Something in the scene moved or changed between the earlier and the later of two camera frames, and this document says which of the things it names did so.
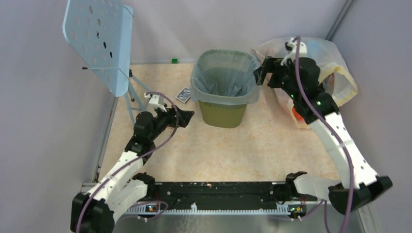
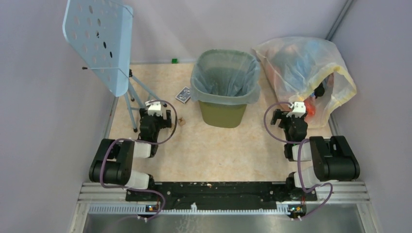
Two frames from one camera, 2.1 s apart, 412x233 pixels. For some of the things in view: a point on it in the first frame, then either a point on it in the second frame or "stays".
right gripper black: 271,65 → 279,114
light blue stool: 101,31 stays
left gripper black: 182,118 → 165,123
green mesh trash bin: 222,115 stays
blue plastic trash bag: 225,76 stays
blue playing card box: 184,94 stays
